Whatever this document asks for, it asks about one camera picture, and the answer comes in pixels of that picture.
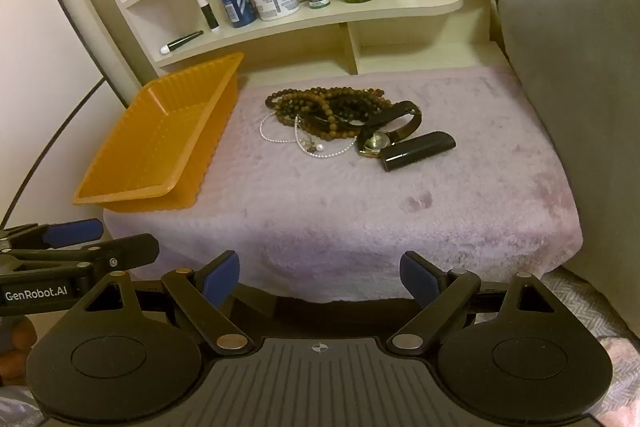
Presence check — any black strap wristwatch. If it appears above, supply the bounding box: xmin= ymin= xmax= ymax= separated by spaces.
xmin=356 ymin=99 xmax=424 ymax=158

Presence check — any orange plastic tray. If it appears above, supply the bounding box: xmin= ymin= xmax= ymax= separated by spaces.
xmin=73 ymin=53 xmax=245 ymax=214

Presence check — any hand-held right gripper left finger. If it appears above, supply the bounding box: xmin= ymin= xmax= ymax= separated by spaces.
xmin=60 ymin=251 xmax=252 ymax=356

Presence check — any person's left hand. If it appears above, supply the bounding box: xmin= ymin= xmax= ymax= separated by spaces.
xmin=0 ymin=316 xmax=40 ymax=389

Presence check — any black tube with white cap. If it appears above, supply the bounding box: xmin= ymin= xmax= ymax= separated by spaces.
xmin=160 ymin=30 xmax=204 ymax=56

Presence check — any pink fluffy blanket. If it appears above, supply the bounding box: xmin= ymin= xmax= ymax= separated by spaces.
xmin=102 ymin=66 xmax=585 ymax=306

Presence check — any white pearl necklace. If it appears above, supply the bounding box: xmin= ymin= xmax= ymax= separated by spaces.
xmin=258 ymin=108 xmax=359 ymax=160

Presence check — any grey sofa cushion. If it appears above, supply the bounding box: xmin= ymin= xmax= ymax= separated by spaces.
xmin=494 ymin=0 xmax=640 ymax=324

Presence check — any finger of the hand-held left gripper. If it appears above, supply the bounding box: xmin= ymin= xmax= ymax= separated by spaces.
xmin=0 ymin=233 xmax=160 ymax=277
xmin=0 ymin=218 xmax=104 ymax=251

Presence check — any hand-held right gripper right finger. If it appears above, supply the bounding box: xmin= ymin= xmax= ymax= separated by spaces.
xmin=387 ymin=251 xmax=583 ymax=356

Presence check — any grey patterned cloth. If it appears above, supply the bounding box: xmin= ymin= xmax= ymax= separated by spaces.
xmin=542 ymin=268 xmax=640 ymax=408

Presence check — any white lip balm stick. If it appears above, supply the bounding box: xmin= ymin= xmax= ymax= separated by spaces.
xmin=196 ymin=0 xmax=221 ymax=32

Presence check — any light brown bead necklace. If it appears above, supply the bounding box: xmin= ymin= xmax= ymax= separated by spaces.
xmin=264 ymin=88 xmax=358 ymax=144

